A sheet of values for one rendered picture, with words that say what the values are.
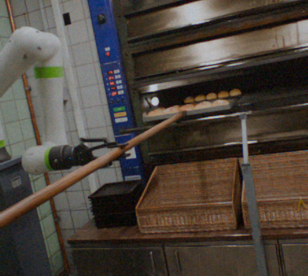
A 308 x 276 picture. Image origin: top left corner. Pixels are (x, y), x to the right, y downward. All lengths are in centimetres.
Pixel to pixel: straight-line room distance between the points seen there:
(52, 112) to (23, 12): 154
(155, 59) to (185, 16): 33
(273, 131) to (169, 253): 96
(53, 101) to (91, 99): 115
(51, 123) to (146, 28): 117
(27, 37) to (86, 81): 134
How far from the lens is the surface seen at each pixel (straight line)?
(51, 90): 145
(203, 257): 202
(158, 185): 244
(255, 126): 231
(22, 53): 131
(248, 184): 176
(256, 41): 227
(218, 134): 233
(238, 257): 198
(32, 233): 169
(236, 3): 230
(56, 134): 147
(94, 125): 261
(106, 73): 249
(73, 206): 288
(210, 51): 230
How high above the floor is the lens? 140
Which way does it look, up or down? 6 degrees down
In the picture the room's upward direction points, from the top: 11 degrees counter-clockwise
